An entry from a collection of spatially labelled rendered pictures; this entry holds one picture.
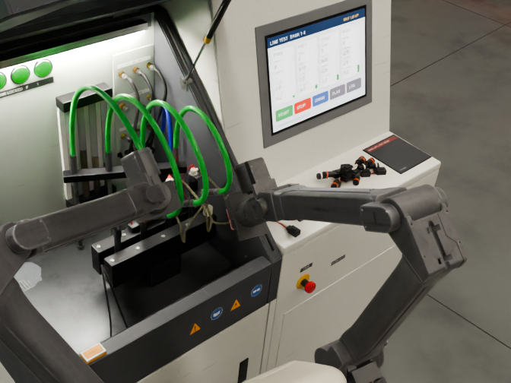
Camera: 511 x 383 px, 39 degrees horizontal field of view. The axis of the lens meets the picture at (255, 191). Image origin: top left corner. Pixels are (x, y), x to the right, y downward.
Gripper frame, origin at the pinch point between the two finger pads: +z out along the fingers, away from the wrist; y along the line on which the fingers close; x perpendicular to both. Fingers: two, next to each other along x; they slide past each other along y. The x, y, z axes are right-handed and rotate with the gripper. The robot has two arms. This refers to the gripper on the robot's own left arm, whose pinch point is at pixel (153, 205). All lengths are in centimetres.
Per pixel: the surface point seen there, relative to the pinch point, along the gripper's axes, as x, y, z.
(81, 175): -16.1, 12.9, 29.5
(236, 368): 49, -10, 47
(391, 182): 14, -73, 43
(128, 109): -30.0, -4.7, 33.4
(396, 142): 2, -86, 58
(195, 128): -18.5, -19.7, 29.2
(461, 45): -64, -276, 317
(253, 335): 41, -17, 42
